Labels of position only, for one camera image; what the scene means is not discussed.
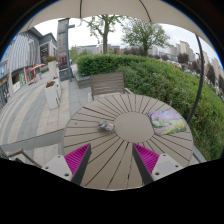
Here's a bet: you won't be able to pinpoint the white planter with flowers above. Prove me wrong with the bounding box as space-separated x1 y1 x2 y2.
44 80 62 110
45 56 60 81

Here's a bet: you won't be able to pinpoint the round leafy tree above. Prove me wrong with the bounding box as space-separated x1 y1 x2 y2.
121 18 171 56

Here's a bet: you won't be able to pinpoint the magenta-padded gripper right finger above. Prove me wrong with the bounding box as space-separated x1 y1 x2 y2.
131 143 184 186

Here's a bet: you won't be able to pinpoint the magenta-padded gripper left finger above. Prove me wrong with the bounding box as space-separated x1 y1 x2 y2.
41 143 93 186

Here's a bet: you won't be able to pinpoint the green hedge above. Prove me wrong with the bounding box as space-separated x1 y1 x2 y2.
75 53 224 161

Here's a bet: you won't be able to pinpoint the beige umbrella canopy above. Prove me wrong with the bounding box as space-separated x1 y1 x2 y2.
19 0 214 48

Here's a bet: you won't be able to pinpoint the brown slatted chair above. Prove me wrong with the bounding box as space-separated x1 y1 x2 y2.
89 72 134 101

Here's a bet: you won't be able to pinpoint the tall grey sign pillar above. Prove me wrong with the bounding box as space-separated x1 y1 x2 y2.
56 18 76 82

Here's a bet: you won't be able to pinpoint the grey shopfront building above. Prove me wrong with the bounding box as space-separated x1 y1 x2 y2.
0 28 58 108

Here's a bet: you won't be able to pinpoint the slender sparse tree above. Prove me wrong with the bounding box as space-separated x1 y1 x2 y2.
81 14 126 55

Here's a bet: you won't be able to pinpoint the dark curved umbrella pole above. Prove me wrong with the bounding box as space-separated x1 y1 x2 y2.
185 33 205 126

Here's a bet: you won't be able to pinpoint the transparent computer mouse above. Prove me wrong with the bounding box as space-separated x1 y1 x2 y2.
97 120 116 134

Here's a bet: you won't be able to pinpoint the distant apartment blocks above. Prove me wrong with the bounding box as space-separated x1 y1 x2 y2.
168 39 223 79

